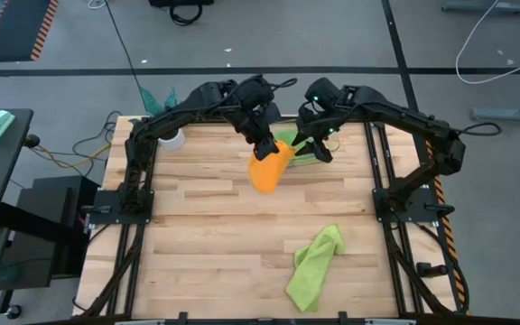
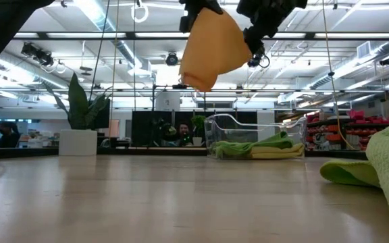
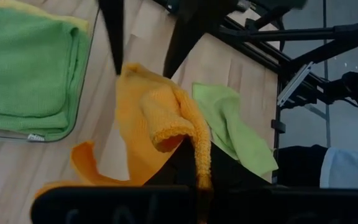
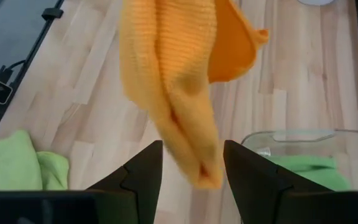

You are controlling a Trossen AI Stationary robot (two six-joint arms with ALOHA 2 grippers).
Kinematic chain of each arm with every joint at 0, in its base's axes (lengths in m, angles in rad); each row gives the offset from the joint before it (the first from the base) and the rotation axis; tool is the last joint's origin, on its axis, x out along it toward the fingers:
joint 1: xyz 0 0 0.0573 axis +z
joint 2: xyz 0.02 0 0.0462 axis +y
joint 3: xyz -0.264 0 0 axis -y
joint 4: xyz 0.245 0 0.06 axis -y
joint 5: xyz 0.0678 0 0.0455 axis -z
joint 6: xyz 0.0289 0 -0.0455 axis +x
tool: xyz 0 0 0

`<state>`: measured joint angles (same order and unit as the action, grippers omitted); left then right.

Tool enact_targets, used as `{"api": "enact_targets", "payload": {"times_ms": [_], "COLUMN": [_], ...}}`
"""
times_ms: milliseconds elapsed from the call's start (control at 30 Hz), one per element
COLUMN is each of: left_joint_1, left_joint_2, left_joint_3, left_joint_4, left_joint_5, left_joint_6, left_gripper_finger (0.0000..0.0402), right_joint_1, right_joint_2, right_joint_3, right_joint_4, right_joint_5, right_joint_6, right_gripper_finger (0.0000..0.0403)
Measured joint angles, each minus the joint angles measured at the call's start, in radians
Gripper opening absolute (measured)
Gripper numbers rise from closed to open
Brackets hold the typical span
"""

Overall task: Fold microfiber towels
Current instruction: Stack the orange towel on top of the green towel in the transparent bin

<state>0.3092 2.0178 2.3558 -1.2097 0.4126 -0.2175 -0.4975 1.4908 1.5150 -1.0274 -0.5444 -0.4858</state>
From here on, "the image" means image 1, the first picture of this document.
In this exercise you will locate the orange black hazard strip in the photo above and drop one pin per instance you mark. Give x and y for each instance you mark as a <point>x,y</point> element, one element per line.
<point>445,225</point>

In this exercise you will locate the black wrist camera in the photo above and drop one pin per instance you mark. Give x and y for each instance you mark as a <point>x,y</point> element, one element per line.
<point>255,90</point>
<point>322,90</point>

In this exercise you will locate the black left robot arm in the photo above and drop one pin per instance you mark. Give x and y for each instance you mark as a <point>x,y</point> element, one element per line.
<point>165,117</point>

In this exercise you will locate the black floor tape strip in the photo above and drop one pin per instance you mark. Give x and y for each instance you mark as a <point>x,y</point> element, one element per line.
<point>106,71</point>
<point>398,49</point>

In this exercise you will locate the black hazard-edged floor mat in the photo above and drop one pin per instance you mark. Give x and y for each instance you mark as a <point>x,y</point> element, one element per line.
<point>16,27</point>

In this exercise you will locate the green microfiber towel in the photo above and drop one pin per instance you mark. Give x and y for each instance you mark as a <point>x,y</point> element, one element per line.
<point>287,135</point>

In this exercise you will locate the black aluminium table frame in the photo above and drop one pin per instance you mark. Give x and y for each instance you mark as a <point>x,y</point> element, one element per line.
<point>377,153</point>

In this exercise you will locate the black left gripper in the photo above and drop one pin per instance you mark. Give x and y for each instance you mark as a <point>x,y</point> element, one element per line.
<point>253,124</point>

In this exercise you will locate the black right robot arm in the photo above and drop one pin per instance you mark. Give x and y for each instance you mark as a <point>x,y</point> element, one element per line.
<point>404,117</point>

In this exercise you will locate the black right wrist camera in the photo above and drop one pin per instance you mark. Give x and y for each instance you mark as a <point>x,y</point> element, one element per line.
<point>322,90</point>

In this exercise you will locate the black equipment cabinet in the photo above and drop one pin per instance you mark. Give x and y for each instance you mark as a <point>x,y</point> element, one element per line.
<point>39,203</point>

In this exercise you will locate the grey metal stand foot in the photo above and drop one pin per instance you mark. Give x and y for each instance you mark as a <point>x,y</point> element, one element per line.
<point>513,113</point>
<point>476,6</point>

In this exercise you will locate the green snake plant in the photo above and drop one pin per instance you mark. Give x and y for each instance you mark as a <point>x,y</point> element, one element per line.
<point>151,104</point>

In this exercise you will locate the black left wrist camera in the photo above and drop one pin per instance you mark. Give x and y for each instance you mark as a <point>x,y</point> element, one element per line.
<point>255,90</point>

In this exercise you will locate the lime microfiber towel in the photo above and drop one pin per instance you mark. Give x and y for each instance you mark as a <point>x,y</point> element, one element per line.
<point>312,271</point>

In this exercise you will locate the black caster wheel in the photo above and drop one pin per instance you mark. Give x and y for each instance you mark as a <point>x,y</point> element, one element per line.
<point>13,311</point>

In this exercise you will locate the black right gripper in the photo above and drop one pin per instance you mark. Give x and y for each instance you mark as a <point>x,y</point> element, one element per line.
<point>318,124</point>

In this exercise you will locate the orange microfiber towel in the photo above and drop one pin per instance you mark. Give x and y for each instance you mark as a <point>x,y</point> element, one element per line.
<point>269,171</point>

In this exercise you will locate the white plant pot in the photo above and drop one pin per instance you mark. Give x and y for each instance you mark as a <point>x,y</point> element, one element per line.
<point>172,142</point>

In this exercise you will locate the black cylindrical post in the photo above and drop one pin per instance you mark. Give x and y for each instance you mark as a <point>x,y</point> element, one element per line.
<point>431,270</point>

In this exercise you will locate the clear plastic bin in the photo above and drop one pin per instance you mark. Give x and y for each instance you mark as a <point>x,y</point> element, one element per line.
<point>337,145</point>

